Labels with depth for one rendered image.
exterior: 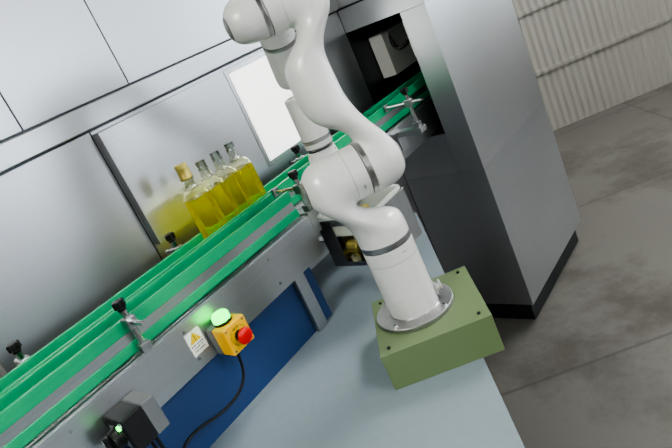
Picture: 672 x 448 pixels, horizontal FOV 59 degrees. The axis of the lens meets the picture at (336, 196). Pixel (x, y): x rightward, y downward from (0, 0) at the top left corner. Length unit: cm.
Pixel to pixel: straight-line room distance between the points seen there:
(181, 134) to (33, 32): 45
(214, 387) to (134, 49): 95
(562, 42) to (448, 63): 255
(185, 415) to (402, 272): 59
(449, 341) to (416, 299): 12
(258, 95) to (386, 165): 83
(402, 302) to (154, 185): 77
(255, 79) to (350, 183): 85
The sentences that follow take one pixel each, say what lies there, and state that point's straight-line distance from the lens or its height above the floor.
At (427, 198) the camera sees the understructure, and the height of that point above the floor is 65.
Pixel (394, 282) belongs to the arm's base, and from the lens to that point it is 133.
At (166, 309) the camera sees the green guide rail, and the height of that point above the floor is 109.
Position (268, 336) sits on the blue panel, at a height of 85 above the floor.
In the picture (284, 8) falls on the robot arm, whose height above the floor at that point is 158.
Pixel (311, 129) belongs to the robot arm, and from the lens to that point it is 165.
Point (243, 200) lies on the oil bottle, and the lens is 169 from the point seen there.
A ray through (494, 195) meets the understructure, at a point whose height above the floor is 63.
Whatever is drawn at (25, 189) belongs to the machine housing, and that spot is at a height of 145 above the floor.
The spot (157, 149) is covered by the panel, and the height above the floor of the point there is 138.
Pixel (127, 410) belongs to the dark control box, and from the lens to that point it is 131.
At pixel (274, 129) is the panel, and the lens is 200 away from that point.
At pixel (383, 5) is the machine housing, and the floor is 145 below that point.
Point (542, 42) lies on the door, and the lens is 470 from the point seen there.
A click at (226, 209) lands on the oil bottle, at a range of 165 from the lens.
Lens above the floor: 156
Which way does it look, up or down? 17 degrees down
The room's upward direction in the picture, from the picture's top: 24 degrees counter-clockwise
